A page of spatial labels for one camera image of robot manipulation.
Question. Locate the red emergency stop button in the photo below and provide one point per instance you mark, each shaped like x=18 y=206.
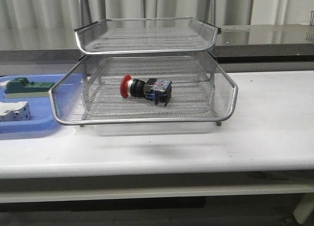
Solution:
x=158 y=90

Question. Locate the silver mesh tray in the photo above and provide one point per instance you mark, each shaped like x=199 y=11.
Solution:
x=192 y=95
x=66 y=95
x=123 y=36

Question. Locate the clear tape patch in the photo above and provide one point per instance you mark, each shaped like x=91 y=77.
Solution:
x=86 y=130

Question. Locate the blue plastic tray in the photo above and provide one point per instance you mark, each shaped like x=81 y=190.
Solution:
x=40 y=107

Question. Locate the dark stone counter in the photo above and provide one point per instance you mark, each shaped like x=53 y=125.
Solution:
x=236 y=44

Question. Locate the white circuit breaker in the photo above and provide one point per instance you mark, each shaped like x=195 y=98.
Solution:
x=14 y=111

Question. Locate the green electrical module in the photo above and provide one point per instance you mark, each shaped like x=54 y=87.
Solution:
x=21 y=87

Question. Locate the white curtain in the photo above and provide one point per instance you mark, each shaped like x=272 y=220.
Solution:
x=50 y=14

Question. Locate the grey metal rack frame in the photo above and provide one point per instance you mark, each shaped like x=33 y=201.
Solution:
x=85 y=13

